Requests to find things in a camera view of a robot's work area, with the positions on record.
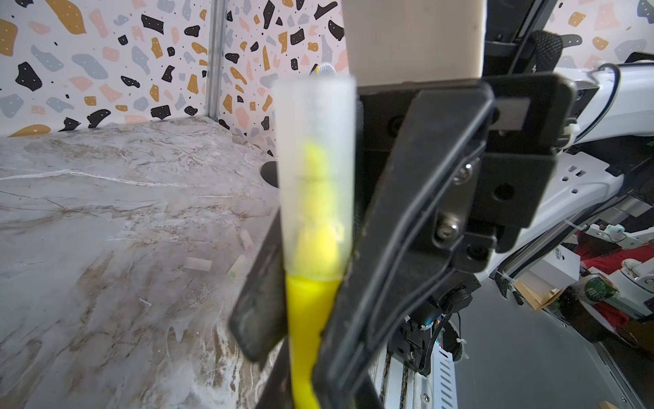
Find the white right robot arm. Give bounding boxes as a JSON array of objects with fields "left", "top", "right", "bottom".
[{"left": 229, "top": 1, "right": 653, "bottom": 408}]

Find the translucent pink pen cap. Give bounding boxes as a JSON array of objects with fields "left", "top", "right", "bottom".
[{"left": 238, "top": 229, "right": 255, "bottom": 252}]

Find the aluminium corner post right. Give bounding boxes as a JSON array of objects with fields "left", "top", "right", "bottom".
[{"left": 206, "top": 0, "right": 228, "bottom": 121}]

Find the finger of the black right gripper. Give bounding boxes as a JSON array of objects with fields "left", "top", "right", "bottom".
[{"left": 228, "top": 214, "right": 288, "bottom": 363}]

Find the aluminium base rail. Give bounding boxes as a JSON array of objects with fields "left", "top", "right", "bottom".
[{"left": 372, "top": 326, "right": 461, "bottom": 409}]

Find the translucent greenish pen cap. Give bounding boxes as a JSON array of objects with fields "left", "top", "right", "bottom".
[{"left": 227, "top": 254, "right": 250, "bottom": 279}]

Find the yellow highlighter pen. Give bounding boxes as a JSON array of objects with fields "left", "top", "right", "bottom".
[{"left": 286, "top": 142, "right": 343, "bottom": 408}]

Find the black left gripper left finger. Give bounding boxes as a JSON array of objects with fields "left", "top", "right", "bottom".
[{"left": 255, "top": 338, "right": 294, "bottom": 409}]

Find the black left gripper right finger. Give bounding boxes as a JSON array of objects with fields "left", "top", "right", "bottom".
[{"left": 357, "top": 375, "right": 383, "bottom": 409}]

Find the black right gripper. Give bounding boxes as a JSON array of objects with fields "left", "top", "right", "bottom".
[{"left": 311, "top": 0, "right": 578, "bottom": 409}]

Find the blue toy microphone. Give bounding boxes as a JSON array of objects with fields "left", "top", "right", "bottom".
[{"left": 310, "top": 63, "right": 337, "bottom": 77}]

